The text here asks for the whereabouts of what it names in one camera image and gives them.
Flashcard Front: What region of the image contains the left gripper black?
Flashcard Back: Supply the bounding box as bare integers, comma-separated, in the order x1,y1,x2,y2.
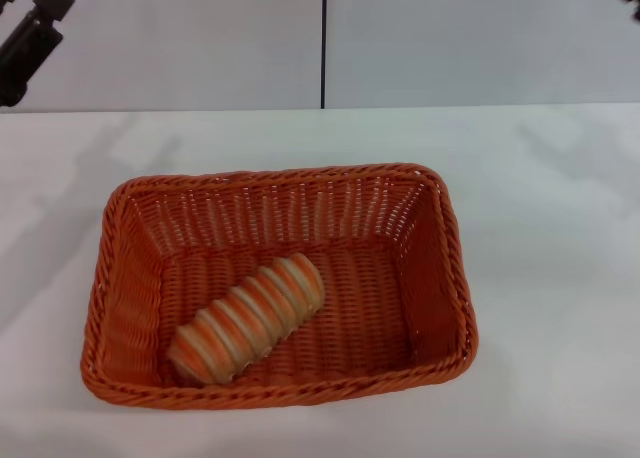
0,0,76,110

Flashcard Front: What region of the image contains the striped orange bread roll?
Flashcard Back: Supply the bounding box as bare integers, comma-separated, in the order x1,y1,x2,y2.
167,251,326,385

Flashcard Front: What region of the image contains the orange woven plastic basket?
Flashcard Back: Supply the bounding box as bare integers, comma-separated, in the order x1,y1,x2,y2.
79,162,480,409

